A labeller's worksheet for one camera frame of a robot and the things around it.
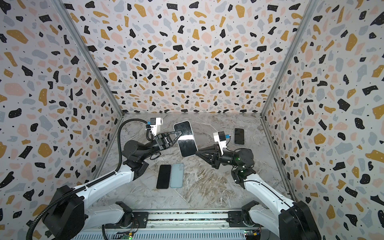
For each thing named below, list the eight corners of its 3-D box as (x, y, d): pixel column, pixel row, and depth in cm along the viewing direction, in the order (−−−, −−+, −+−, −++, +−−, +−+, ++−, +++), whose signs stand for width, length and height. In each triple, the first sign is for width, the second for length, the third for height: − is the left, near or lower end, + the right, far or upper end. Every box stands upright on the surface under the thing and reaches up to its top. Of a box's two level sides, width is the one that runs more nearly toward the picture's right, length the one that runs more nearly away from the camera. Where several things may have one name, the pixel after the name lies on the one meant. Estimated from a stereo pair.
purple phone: (156, 188, 86) (155, 187, 84) (160, 166, 95) (160, 164, 94) (168, 188, 86) (168, 187, 85) (171, 166, 95) (171, 164, 94)
